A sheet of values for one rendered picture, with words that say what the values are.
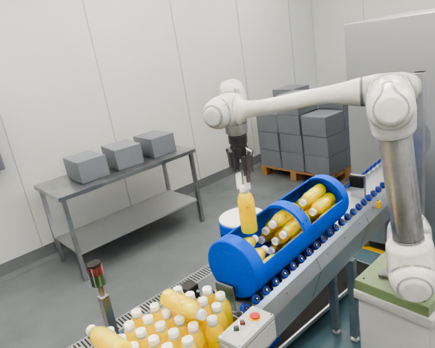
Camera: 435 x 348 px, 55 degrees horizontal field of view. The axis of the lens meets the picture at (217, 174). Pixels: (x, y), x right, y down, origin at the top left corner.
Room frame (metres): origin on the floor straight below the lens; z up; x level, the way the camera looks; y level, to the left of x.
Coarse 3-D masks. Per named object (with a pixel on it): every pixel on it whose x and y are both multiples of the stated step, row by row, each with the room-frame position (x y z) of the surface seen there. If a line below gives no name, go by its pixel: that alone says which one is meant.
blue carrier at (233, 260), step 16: (320, 176) 2.19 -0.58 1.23; (304, 192) 2.30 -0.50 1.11; (336, 192) 2.16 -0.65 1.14; (272, 208) 1.92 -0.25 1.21; (288, 208) 1.86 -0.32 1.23; (336, 208) 2.01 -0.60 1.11; (304, 224) 1.81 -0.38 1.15; (320, 224) 1.89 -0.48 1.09; (224, 240) 1.62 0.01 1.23; (240, 240) 1.60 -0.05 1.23; (304, 240) 1.78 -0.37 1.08; (208, 256) 1.70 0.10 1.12; (224, 256) 1.62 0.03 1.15; (240, 256) 1.55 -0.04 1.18; (256, 256) 1.55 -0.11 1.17; (272, 256) 1.60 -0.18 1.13; (288, 256) 1.67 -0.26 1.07; (224, 272) 1.63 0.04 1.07; (240, 272) 1.56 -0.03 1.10; (256, 272) 1.51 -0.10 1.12; (272, 272) 1.59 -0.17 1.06; (240, 288) 1.57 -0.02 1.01; (256, 288) 1.51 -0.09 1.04
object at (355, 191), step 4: (352, 176) 2.51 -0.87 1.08; (356, 176) 2.50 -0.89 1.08; (360, 176) 2.49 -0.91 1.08; (364, 176) 2.47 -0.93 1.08; (352, 180) 2.51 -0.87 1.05; (356, 180) 2.49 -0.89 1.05; (360, 180) 2.47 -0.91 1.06; (364, 180) 2.47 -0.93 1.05; (352, 184) 2.51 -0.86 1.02; (356, 184) 2.49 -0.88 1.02; (360, 184) 2.47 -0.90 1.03; (364, 184) 2.47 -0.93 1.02; (352, 188) 2.53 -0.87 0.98; (356, 188) 2.51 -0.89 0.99; (360, 188) 2.49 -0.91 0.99; (364, 188) 2.47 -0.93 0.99; (352, 192) 2.53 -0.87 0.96; (356, 192) 2.51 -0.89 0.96; (360, 192) 2.49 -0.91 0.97; (364, 192) 2.47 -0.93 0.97; (356, 196) 2.51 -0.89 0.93; (360, 196) 2.49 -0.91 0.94; (364, 196) 2.47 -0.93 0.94
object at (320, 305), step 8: (360, 264) 2.90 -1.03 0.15; (368, 264) 2.88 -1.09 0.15; (344, 272) 2.83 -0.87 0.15; (360, 272) 2.79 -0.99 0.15; (344, 280) 2.72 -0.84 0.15; (344, 288) 2.63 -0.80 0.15; (320, 296) 2.57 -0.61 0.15; (328, 296) 2.56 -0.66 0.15; (312, 304) 2.50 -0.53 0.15; (320, 304) 2.48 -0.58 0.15; (328, 304) 2.47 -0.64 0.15; (304, 312) 2.43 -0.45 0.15; (312, 312) 2.42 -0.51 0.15; (320, 312) 2.41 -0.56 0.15; (296, 320) 2.36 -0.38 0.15; (304, 320) 2.34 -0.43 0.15; (312, 320) 2.34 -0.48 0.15; (288, 328) 2.29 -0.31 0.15; (296, 328) 2.28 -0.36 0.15; (304, 328) 2.28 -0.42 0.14; (280, 336) 2.23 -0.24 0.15; (288, 336) 2.22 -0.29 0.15; (296, 336) 2.23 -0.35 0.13; (280, 344) 2.16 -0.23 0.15; (288, 344) 2.17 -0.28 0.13
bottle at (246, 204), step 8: (240, 192) 1.60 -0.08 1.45; (248, 192) 1.60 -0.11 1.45; (240, 200) 1.58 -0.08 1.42; (248, 200) 1.57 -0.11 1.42; (240, 208) 1.58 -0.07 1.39; (248, 208) 1.57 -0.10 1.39; (240, 216) 1.59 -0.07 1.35; (248, 216) 1.57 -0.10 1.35; (240, 224) 1.61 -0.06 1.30; (248, 224) 1.57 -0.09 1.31; (256, 224) 1.59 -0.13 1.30; (248, 232) 1.57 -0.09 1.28
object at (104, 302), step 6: (102, 300) 1.52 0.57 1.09; (108, 300) 1.54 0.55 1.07; (102, 306) 1.53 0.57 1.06; (108, 306) 1.54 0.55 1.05; (102, 312) 1.54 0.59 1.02; (108, 312) 1.53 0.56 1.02; (108, 318) 1.53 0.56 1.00; (114, 318) 1.54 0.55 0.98; (108, 324) 1.52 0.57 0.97; (114, 324) 1.54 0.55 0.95
